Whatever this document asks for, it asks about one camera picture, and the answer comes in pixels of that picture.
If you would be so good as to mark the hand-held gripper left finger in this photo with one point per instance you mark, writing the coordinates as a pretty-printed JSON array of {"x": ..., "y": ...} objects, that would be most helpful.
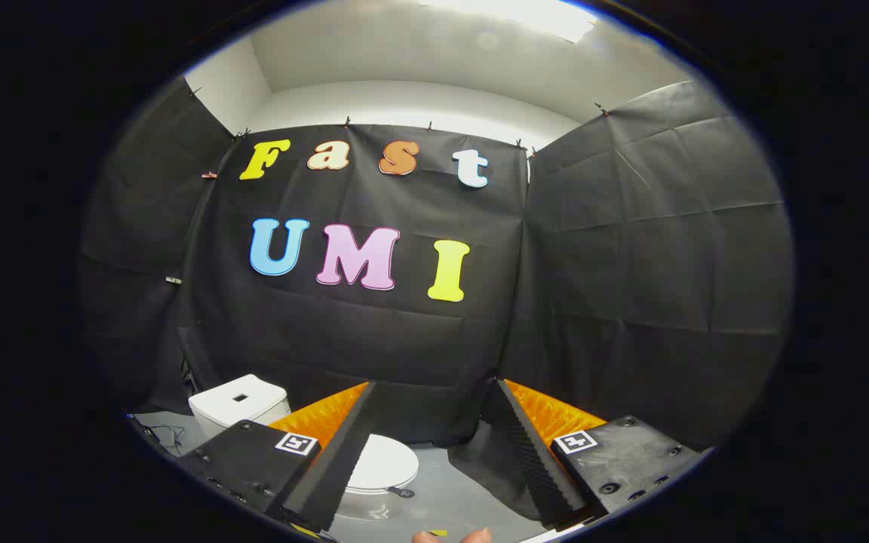
[{"x": 344, "y": 467}]

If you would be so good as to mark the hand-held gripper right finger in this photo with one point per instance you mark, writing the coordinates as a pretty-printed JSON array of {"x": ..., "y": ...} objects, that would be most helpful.
[{"x": 532, "y": 467}]

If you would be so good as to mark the white toilet lid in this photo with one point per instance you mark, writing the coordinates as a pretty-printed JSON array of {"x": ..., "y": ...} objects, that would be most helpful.
[{"x": 388, "y": 461}]

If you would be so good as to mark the white toilet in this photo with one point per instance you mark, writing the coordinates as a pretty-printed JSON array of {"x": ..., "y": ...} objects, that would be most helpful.
[{"x": 238, "y": 411}]

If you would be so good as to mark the black backdrop cloth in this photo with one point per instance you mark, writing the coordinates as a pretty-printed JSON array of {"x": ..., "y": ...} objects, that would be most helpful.
[{"x": 404, "y": 339}]

